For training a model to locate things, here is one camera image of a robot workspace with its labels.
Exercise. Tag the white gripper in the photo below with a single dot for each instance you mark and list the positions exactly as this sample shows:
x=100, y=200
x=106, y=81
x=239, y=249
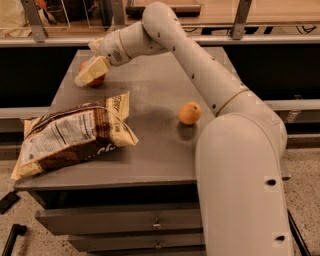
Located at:
x=110, y=47

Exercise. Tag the red apple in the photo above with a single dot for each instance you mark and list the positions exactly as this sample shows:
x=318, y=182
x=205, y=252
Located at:
x=97, y=81

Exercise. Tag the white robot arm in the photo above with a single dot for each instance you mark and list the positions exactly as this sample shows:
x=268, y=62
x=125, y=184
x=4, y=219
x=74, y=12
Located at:
x=238, y=153

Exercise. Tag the grey metal railing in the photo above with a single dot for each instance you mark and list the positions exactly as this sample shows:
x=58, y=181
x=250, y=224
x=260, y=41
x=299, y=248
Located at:
x=214, y=13

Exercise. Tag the brown and cream snack bag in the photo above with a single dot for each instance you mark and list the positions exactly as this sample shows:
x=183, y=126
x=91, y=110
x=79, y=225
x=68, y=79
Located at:
x=73, y=136

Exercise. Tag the black tray on counter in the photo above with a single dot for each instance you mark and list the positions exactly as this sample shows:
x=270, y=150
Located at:
x=182, y=8

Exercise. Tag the orange fruit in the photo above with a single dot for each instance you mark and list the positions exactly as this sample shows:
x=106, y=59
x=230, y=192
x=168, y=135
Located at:
x=189, y=113

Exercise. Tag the grey metal drawer cabinet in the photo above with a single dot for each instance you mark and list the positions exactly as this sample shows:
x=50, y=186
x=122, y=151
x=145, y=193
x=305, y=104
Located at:
x=159, y=169

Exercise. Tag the black flat object on floor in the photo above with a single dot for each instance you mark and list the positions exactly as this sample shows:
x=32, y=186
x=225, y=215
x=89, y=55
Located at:
x=8, y=201

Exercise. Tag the upper grey drawer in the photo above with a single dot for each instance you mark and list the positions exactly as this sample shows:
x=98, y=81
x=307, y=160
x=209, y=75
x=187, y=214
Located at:
x=120, y=218

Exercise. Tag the grey drawer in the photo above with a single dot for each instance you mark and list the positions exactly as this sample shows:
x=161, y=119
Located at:
x=132, y=241
x=120, y=218

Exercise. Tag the lower grey drawer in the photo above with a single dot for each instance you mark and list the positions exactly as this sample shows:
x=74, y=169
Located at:
x=132, y=241

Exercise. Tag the black left base leg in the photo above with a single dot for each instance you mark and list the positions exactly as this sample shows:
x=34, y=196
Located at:
x=16, y=230

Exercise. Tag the black base leg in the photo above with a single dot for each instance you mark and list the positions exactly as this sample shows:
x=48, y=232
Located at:
x=16, y=230
x=301, y=246

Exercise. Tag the black right base leg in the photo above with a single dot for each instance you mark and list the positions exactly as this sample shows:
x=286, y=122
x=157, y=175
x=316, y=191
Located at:
x=301, y=246

